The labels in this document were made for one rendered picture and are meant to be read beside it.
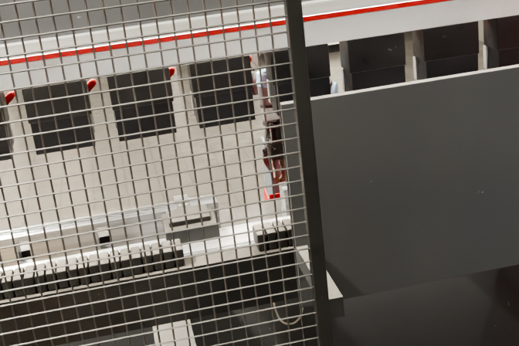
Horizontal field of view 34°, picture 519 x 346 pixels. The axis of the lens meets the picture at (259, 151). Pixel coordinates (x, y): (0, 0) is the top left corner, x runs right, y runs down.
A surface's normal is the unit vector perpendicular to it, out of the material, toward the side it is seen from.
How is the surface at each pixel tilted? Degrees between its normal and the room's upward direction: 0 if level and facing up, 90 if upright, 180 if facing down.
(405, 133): 90
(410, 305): 90
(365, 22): 90
